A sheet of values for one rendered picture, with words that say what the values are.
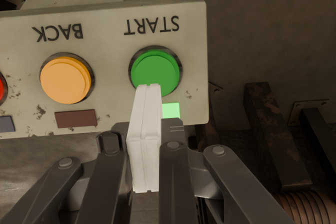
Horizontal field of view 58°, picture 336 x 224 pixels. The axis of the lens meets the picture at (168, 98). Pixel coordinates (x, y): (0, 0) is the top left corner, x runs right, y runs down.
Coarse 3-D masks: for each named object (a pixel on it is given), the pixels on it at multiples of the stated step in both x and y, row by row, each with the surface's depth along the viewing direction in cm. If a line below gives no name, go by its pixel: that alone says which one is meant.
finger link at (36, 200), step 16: (64, 160) 12; (80, 160) 13; (48, 176) 12; (64, 176) 12; (32, 192) 11; (48, 192) 11; (64, 192) 11; (16, 208) 10; (32, 208) 10; (48, 208) 10
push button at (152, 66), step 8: (144, 56) 24; (152, 56) 24; (160, 56) 24; (168, 56) 24; (136, 64) 25; (144, 64) 24; (152, 64) 24; (160, 64) 24; (168, 64) 24; (176, 64) 25; (136, 72) 25; (144, 72) 25; (152, 72) 25; (160, 72) 25; (168, 72) 25; (176, 72) 25; (136, 80) 25; (144, 80) 25; (152, 80) 25; (160, 80) 25; (168, 80) 25; (176, 80) 25; (160, 88) 25; (168, 88) 25
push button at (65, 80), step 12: (60, 60) 24; (72, 60) 24; (48, 72) 24; (60, 72) 24; (72, 72) 24; (84, 72) 25; (48, 84) 25; (60, 84) 25; (72, 84) 25; (84, 84) 25; (60, 96) 25; (72, 96) 25
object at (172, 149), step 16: (176, 144) 13; (160, 160) 12; (176, 160) 12; (160, 176) 11; (176, 176) 11; (160, 192) 10; (176, 192) 10; (192, 192) 10; (160, 208) 10; (176, 208) 10; (192, 208) 10
